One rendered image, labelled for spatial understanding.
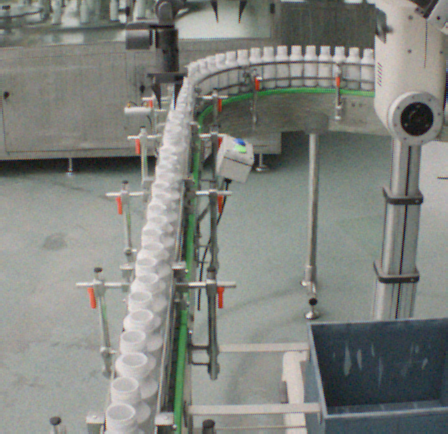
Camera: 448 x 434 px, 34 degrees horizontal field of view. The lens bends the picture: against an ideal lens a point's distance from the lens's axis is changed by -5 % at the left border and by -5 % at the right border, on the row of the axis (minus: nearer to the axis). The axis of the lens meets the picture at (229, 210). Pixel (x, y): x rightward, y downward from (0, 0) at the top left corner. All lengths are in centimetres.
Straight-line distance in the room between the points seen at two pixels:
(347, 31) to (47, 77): 293
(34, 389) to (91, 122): 241
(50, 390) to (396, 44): 185
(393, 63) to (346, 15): 477
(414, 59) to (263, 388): 147
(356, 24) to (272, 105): 378
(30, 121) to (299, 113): 238
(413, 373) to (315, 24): 536
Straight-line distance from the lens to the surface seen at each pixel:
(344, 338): 156
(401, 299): 235
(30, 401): 297
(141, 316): 116
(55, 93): 500
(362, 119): 317
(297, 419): 241
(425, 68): 205
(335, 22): 681
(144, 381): 105
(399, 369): 163
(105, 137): 502
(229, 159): 197
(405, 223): 225
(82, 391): 299
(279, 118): 314
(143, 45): 183
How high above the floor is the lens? 174
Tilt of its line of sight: 23 degrees down
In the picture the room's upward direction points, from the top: 1 degrees counter-clockwise
